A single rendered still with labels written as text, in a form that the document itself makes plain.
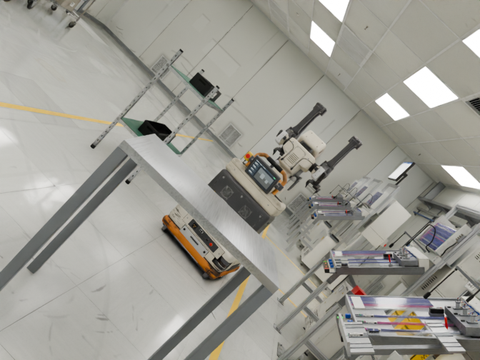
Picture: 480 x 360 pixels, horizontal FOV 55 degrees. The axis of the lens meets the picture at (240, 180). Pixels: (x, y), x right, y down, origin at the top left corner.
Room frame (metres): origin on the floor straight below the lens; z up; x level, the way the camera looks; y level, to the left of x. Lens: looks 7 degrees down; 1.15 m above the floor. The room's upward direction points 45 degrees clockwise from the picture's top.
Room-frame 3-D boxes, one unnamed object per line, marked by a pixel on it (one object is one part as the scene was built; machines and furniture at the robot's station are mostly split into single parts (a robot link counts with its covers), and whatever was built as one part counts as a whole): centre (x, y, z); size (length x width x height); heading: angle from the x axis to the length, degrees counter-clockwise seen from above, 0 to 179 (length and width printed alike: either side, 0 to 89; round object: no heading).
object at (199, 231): (3.39, -0.10, 0.23); 0.41 x 0.02 x 0.08; 76
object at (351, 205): (8.82, -1.95, 0.95); 1.37 x 0.82 x 1.90; 87
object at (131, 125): (4.16, 0.84, 0.55); 0.91 x 0.46 x 1.10; 177
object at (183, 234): (3.72, -0.16, 0.16); 0.67 x 0.64 x 0.25; 166
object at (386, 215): (7.37, -1.88, 0.95); 1.36 x 0.82 x 1.90; 87
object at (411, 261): (4.11, -1.56, 0.66); 1.01 x 0.73 x 1.31; 87
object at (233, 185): (3.63, -0.14, 0.59); 0.55 x 0.34 x 0.83; 76
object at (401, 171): (7.37, -1.74, 2.10); 0.58 x 0.14 x 0.41; 177
